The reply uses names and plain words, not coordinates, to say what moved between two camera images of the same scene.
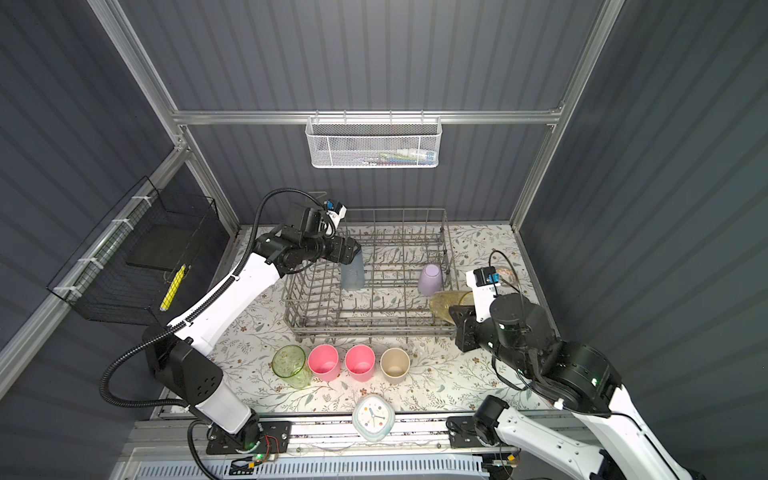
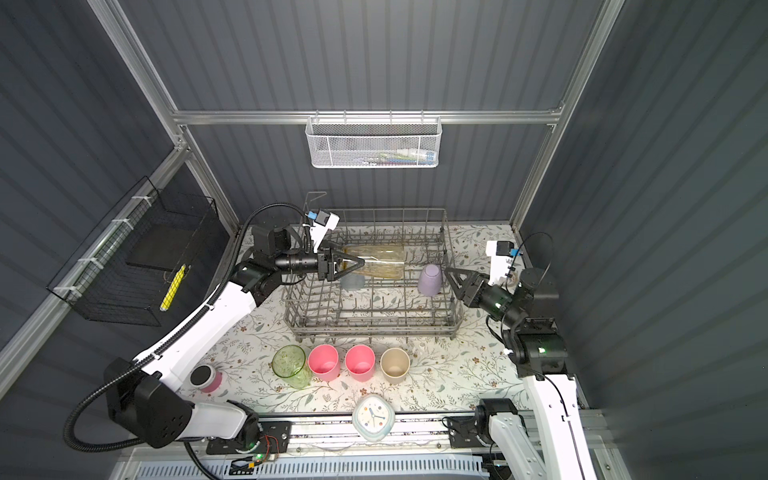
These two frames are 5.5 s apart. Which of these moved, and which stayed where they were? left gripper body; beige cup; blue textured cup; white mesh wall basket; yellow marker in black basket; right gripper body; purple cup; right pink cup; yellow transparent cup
Moved: right gripper body; left gripper body; yellow transparent cup
Stayed: right pink cup; beige cup; blue textured cup; white mesh wall basket; purple cup; yellow marker in black basket
